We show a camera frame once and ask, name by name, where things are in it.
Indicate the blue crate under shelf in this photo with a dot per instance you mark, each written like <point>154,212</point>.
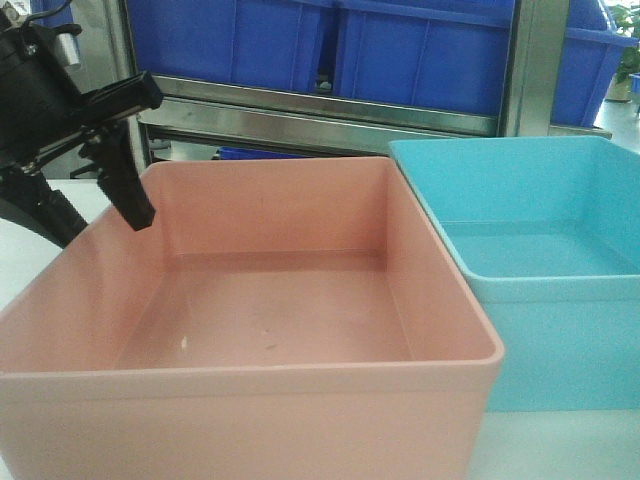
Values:
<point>237,153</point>

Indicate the blue crate far right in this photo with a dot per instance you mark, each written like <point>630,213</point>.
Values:
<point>592,51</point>

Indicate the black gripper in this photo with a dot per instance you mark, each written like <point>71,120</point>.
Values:
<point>41,107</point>

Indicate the blue crate centre right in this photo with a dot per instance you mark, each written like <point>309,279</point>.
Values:
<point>443,55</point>

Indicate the pink plastic box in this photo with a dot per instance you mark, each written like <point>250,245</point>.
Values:
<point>280,319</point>

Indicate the light blue plastic box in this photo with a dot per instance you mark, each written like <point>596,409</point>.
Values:
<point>545,231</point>

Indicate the stainless steel shelf rack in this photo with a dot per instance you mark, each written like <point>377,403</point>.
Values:
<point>199,112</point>

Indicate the blue crate middle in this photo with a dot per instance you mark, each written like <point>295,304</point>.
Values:
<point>271,44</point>

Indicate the green potted plant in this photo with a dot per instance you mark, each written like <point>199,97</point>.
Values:
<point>626,18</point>

